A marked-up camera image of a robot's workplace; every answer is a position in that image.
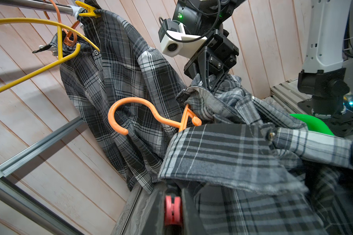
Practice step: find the orange hanger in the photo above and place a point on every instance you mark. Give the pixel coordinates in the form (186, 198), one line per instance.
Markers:
(187, 114)
(69, 38)

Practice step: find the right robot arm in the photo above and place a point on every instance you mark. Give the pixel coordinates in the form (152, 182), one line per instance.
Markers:
(322, 75)

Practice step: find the green plastic basket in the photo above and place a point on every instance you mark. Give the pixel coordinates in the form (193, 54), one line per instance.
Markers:
(314, 124)

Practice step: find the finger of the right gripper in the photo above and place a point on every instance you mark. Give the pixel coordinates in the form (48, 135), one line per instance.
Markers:
(218, 77)
(203, 63)

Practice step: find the grey plaid shirt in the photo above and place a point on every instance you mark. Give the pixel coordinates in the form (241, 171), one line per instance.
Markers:
(253, 169)
(115, 62)

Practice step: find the red clothespin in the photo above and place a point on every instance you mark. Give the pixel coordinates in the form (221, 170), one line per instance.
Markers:
(173, 211)

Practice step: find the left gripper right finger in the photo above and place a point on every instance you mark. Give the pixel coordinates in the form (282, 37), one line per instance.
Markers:
(192, 224)

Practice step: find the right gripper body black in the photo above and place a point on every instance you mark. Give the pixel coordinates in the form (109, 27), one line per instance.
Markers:
(223, 53)

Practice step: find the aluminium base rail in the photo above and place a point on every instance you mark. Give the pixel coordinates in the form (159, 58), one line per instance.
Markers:
(335, 115)

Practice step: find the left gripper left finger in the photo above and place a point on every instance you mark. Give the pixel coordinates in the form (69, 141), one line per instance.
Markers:
(152, 218)

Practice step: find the metal clothes rack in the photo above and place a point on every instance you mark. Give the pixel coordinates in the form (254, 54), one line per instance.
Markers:
(42, 6)

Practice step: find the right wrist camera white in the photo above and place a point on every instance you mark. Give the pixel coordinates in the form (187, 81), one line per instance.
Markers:
(175, 41)

